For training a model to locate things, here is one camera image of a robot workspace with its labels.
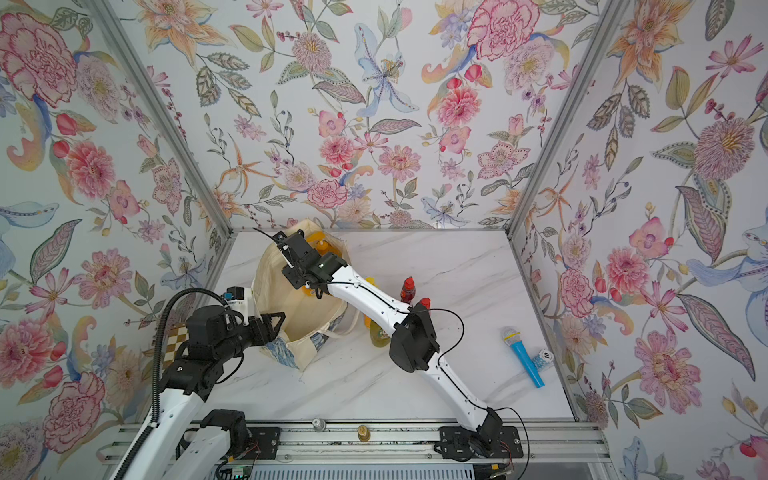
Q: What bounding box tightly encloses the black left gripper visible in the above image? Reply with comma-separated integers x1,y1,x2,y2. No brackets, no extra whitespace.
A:
215,310,288,364

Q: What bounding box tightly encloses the large orange pump soap bottle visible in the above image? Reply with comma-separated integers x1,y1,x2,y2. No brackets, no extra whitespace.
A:
306,231,343,257

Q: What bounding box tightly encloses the cream canvas shopping bag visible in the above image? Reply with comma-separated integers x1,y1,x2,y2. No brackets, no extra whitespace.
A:
251,245,362,371

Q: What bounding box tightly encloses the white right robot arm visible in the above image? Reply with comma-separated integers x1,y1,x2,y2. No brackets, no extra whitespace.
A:
272,230,503,447

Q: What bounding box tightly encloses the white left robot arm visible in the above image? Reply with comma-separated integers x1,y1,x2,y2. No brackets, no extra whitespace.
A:
112,305,286,479

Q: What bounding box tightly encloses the green Fairy dish soap bottle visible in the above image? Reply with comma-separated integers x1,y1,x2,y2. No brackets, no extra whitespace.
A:
369,320,391,348

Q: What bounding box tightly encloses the wooden chess board box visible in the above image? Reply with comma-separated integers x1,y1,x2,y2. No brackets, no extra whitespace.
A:
163,325,188,364

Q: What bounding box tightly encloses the orange bottle yellow cap rear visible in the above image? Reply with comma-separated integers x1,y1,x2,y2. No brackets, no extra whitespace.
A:
360,278,374,329

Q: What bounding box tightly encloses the red Fairy bottle rear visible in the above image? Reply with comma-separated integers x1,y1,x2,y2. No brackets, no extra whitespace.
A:
400,277,416,305

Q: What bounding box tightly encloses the small patterned tape roll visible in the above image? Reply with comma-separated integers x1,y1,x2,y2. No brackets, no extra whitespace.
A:
531,349,555,372

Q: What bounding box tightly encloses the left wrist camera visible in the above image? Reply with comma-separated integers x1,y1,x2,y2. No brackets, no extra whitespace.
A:
223,286,255,321

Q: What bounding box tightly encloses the black corrugated cable conduit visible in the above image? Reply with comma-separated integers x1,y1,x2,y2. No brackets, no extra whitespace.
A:
110,287,228,480

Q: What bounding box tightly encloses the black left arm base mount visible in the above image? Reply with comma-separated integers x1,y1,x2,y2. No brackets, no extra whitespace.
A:
198,409,282,460

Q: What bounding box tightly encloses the silver rail knob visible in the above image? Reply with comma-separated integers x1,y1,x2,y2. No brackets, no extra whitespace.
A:
312,418,326,432

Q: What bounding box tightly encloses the brass rail knob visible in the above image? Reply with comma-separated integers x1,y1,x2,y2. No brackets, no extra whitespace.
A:
357,425,371,442

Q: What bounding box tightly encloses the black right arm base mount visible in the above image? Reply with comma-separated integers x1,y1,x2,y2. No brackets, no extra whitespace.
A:
433,407,524,462

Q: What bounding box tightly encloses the aluminium front rail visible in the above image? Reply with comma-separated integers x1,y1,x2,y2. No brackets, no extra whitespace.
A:
98,419,613,480

